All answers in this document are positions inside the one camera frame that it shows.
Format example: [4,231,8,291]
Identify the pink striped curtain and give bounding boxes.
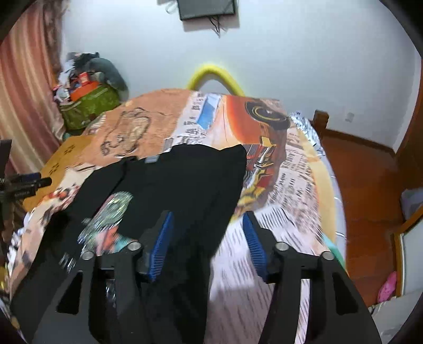
[0,3,67,173]

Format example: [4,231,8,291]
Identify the printed blanket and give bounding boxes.
[0,89,347,344]

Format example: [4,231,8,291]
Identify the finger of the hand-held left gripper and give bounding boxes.
[11,172,42,183]
[0,178,53,199]

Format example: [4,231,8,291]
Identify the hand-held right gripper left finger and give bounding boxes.
[31,211,176,344]

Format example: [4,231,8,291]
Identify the wooden framed furniture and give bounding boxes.
[390,188,423,298]

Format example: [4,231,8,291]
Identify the yellow foam tube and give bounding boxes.
[187,64,245,97]

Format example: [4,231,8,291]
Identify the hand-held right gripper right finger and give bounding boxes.
[242,211,383,344]

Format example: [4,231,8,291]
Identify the pink slipper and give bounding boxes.
[377,271,397,303]

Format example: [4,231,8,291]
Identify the small wall monitor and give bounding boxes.
[177,0,237,21]

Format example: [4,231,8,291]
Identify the wooden bed post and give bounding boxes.
[312,110,330,139]

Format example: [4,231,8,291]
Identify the bamboo lap desk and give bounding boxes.
[22,135,95,212]

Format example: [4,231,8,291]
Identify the black printed t-shirt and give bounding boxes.
[10,146,248,344]

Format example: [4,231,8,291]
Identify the orange box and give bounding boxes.
[71,81,100,100]

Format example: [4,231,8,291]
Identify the green storage box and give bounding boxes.
[59,84,121,131]

